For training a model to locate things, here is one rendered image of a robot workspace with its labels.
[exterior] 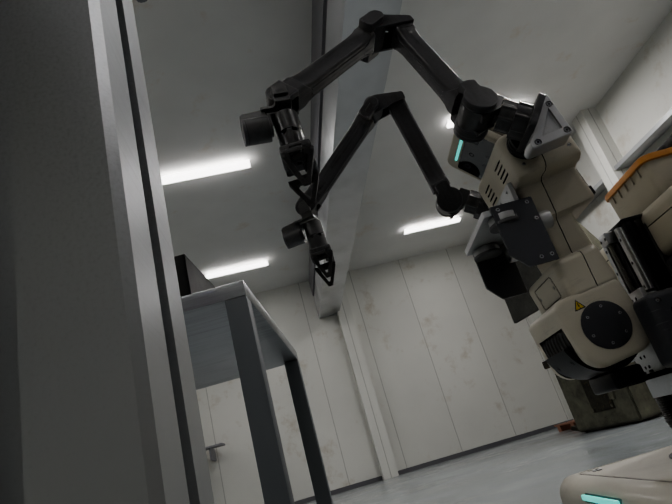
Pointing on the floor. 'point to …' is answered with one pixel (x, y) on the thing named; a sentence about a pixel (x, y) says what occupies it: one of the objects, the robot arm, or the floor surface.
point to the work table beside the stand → (253, 378)
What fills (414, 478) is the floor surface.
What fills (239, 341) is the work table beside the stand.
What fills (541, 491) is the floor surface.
